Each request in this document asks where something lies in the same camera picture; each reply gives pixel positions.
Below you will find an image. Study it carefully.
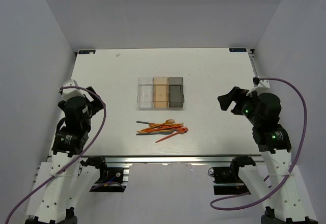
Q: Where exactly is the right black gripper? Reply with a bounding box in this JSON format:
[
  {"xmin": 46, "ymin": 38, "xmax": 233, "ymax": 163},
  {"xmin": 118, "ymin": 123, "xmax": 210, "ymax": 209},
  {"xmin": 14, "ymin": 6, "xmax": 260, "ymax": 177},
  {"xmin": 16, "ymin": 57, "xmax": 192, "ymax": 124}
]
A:
[{"xmin": 217, "ymin": 87, "xmax": 261, "ymax": 126}]

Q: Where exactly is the blue chopstick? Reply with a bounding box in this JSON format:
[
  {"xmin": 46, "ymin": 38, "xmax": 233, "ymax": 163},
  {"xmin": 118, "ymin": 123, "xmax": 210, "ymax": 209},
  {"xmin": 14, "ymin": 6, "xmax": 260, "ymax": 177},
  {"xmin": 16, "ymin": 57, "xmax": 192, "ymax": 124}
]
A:
[{"xmin": 136, "ymin": 121, "xmax": 162, "ymax": 126}]

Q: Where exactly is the red-orange fork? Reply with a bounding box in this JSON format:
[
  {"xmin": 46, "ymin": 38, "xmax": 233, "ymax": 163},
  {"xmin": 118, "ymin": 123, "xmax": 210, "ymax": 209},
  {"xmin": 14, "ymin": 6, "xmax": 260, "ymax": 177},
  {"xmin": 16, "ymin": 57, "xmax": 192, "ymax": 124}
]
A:
[{"xmin": 156, "ymin": 127, "xmax": 188, "ymax": 143}]

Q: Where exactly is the red-orange knife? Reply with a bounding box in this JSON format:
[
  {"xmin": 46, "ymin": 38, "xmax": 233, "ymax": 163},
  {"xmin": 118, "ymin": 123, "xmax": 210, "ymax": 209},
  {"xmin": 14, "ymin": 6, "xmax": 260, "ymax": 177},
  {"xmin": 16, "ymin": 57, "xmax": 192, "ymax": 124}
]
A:
[{"xmin": 143, "ymin": 128, "xmax": 171, "ymax": 132}]

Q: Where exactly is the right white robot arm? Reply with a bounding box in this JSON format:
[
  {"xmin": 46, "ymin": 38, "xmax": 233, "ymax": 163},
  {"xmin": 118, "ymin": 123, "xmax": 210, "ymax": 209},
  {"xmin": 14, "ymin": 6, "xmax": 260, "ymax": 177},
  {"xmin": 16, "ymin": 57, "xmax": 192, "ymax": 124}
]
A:
[{"xmin": 218, "ymin": 87, "xmax": 317, "ymax": 223}]

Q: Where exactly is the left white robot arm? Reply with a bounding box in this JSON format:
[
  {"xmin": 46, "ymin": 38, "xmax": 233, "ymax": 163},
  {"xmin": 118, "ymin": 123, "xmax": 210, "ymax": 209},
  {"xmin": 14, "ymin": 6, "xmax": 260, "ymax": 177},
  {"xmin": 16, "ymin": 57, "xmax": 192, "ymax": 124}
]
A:
[{"xmin": 25, "ymin": 80, "xmax": 108, "ymax": 223}]

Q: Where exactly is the clear plastic container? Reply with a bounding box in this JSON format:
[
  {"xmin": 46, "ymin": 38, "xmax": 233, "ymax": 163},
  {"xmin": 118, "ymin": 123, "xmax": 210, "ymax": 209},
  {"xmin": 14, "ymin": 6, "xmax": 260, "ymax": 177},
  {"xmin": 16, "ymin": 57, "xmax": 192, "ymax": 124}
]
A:
[{"xmin": 137, "ymin": 77, "xmax": 153, "ymax": 109}]

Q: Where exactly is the yellow-orange knife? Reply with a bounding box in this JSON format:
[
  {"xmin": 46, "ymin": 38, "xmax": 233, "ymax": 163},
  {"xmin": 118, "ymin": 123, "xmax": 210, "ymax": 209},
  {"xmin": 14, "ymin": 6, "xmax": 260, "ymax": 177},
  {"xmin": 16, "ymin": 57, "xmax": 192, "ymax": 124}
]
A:
[{"xmin": 137, "ymin": 130, "xmax": 158, "ymax": 135}]

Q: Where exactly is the smoky grey plastic container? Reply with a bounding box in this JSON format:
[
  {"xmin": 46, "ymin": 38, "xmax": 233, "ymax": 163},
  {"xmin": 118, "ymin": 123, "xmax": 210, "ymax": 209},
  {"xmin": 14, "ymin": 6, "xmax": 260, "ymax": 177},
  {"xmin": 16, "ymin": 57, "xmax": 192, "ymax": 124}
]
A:
[{"xmin": 169, "ymin": 77, "xmax": 184, "ymax": 108}]

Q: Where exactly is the right blue table sticker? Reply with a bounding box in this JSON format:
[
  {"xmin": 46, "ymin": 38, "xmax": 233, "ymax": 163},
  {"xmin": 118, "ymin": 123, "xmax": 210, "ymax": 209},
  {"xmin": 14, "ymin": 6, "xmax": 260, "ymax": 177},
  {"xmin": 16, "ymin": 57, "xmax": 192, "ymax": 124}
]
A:
[{"xmin": 229, "ymin": 48, "xmax": 247, "ymax": 52}]

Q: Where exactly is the blue table sticker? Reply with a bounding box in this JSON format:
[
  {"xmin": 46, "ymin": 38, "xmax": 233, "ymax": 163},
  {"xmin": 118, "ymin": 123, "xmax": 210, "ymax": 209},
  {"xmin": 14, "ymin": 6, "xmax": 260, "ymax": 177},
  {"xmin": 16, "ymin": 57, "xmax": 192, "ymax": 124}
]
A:
[
  {"xmin": 78, "ymin": 50, "xmax": 96, "ymax": 54},
  {"xmin": 229, "ymin": 48, "xmax": 247, "ymax": 52}
]

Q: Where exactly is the left blue table sticker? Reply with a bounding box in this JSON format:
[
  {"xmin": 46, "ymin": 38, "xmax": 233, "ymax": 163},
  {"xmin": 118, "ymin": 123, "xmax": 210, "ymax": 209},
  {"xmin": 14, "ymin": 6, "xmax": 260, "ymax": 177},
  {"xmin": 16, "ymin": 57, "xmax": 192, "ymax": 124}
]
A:
[{"xmin": 78, "ymin": 50, "xmax": 96, "ymax": 54}]

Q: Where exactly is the amber plastic container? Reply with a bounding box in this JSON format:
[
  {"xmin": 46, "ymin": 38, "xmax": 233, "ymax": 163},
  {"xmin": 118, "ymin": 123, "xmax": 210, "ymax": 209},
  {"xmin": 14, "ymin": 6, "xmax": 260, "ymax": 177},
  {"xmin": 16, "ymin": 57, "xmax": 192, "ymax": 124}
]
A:
[{"xmin": 153, "ymin": 77, "xmax": 169, "ymax": 108}]

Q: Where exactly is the blue knife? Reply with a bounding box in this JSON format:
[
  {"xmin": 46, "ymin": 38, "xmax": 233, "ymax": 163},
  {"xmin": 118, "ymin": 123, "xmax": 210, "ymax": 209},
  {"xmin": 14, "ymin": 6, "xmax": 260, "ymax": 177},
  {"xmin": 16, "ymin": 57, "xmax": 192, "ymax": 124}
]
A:
[{"xmin": 136, "ymin": 131, "xmax": 173, "ymax": 136}]

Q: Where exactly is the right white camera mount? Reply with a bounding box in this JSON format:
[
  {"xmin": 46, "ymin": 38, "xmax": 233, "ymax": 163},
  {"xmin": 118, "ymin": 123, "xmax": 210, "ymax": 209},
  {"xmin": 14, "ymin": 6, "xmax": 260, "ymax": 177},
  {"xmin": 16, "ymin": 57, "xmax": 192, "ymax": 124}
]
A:
[{"xmin": 246, "ymin": 77, "xmax": 270, "ymax": 96}]

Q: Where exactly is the aluminium table rail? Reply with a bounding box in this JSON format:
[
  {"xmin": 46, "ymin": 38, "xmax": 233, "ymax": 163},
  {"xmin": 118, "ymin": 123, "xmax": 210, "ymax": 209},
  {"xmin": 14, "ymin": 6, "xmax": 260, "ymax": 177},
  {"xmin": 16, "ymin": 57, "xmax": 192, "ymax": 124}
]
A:
[{"xmin": 47, "ymin": 154, "xmax": 265, "ymax": 165}]

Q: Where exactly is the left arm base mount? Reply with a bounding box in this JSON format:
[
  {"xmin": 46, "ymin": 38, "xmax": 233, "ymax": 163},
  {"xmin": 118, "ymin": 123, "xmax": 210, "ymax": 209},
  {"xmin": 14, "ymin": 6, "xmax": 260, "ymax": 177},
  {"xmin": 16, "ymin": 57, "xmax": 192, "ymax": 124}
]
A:
[{"xmin": 80, "ymin": 157, "xmax": 126, "ymax": 193}]

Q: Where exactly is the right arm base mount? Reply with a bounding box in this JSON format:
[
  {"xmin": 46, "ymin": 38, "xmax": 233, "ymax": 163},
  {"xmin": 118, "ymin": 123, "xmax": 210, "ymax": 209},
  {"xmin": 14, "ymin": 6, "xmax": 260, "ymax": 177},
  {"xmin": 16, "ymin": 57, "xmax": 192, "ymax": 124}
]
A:
[{"xmin": 207, "ymin": 156, "xmax": 256, "ymax": 196}]

